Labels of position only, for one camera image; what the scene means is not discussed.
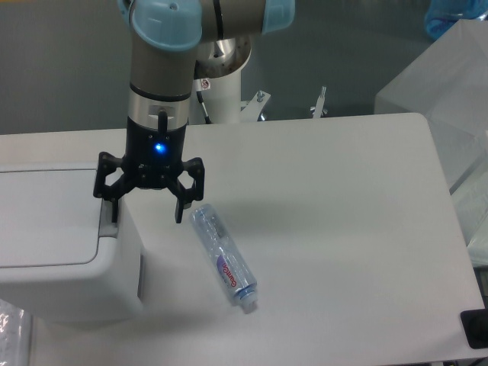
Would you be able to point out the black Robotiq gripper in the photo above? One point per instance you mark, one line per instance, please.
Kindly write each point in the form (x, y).
(154, 156)

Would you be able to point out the grey trash can push button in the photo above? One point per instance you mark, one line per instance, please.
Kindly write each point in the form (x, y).
(107, 228)

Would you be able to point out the white trash can lid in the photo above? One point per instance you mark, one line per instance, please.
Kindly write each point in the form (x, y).
(48, 218)

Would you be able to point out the white trash can body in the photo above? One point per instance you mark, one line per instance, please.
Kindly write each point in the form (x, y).
(106, 288)

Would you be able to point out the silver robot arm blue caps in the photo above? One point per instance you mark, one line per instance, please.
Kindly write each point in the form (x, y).
(166, 37)

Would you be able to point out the clear plastic water bottle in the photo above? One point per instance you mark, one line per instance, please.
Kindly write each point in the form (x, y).
(235, 275)

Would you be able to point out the metal clamp bolt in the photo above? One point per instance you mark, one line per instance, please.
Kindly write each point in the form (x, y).
(319, 110)

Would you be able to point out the clear plastic sheet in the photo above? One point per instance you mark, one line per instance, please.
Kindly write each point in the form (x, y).
(16, 328)

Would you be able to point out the translucent white plastic box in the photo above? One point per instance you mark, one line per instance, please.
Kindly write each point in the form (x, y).
(447, 84)

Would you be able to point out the blue plastic bag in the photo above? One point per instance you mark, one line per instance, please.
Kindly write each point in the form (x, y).
(442, 15)

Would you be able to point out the black device at table edge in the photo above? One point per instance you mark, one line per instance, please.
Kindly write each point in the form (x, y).
(475, 327)

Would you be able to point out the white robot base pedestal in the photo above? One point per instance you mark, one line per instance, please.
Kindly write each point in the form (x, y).
(216, 94)

